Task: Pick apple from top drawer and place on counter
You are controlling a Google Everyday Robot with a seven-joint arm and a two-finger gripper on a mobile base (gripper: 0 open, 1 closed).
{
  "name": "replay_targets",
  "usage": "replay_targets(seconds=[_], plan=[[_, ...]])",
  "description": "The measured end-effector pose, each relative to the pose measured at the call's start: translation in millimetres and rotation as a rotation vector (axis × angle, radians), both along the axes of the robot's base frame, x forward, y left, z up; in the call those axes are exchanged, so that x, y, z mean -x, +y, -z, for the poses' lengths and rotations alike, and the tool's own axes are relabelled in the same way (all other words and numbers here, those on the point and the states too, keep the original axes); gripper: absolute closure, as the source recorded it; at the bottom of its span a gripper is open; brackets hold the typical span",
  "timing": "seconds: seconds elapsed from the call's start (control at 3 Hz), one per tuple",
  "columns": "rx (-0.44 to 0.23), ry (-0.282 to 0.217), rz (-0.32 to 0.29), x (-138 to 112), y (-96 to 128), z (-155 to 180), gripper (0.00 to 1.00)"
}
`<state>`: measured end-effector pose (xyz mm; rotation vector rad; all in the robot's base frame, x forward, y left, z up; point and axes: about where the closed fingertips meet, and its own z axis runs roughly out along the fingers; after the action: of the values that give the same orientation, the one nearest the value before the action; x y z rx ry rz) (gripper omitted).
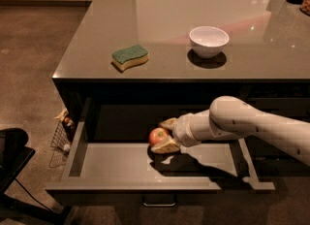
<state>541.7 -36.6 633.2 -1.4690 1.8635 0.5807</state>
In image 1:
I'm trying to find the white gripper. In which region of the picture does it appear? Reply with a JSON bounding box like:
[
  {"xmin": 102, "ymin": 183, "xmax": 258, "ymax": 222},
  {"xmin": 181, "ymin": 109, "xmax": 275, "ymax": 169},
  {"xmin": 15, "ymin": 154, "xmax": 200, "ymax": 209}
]
[{"xmin": 151, "ymin": 113, "xmax": 201, "ymax": 154}]

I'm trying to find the red apple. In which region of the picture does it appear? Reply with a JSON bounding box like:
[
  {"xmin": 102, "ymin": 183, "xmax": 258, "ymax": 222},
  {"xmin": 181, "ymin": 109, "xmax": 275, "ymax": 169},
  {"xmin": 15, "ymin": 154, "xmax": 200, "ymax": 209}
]
[{"xmin": 148, "ymin": 127, "xmax": 170, "ymax": 146}]

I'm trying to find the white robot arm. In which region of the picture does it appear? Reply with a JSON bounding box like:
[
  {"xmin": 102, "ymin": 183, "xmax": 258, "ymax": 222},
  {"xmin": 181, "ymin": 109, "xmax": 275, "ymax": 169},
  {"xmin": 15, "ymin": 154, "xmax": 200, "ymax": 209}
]
[{"xmin": 152, "ymin": 96, "xmax": 310, "ymax": 165}]

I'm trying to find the open grey top drawer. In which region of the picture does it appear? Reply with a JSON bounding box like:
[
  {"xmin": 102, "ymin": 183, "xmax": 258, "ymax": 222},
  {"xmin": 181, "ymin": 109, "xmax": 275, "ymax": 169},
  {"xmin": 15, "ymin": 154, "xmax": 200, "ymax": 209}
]
[{"xmin": 46, "ymin": 99, "xmax": 274, "ymax": 206}]

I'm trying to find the dark counter cabinet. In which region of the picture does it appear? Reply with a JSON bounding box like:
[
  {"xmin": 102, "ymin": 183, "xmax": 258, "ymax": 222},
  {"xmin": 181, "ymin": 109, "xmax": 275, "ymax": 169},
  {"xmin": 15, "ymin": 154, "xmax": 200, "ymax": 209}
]
[{"xmin": 53, "ymin": 0, "xmax": 310, "ymax": 176}]

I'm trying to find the green and yellow sponge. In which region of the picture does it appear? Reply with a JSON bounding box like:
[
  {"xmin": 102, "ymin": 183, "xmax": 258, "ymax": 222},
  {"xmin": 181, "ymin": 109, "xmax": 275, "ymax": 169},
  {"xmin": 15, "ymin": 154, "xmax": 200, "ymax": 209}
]
[{"xmin": 112, "ymin": 45, "xmax": 149, "ymax": 71}]

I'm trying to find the white ceramic bowl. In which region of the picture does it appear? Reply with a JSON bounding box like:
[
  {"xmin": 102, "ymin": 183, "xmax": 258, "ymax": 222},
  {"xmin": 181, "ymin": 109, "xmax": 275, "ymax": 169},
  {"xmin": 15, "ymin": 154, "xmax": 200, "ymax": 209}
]
[{"xmin": 189, "ymin": 26, "xmax": 230, "ymax": 58}]

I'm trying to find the metal drawer handle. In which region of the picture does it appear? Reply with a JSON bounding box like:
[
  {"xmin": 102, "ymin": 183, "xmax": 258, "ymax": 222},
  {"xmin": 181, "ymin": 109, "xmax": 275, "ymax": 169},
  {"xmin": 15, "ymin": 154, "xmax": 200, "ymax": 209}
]
[{"xmin": 142, "ymin": 194, "xmax": 176, "ymax": 208}]

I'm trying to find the wire basket with items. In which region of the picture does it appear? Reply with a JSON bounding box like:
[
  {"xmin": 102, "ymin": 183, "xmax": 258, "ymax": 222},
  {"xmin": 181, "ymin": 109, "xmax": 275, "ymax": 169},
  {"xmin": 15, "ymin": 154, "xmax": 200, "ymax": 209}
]
[{"xmin": 49, "ymin": 108, "xmax": 76, "ymax": 168}]

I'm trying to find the black cable on floor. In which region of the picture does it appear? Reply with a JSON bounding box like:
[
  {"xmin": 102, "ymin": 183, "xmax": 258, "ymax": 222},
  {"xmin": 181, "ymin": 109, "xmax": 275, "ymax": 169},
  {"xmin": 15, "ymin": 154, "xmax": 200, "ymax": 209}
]
[{"xmin": 14, "ymin": 177, "xmax": 54, "ymax": 212}]

